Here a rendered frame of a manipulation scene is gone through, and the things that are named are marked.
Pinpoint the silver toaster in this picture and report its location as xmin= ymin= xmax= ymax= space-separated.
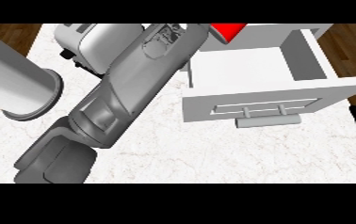
xmin=53 ymin=23 xmax=146 ymax=76

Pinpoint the red can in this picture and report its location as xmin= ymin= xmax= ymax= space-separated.
xmin=210 ymin=23 xmax=250 ymax=44

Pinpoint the white drawer front with handle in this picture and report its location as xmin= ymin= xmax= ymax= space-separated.
xmin=180 ymin=76 xmax=356 ymax=129

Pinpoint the grey cylindrical appliance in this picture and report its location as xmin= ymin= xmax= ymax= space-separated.
xmin=0 ymin=40 xmax=64 ymax=122

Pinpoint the white cabinet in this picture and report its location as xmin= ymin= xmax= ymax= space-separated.
xmin=200 ymin=23 xmax=335 ymax=54

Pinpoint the white open drawer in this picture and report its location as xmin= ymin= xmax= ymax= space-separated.
xmin=186 ymin=28 xmax=341 ymax=88

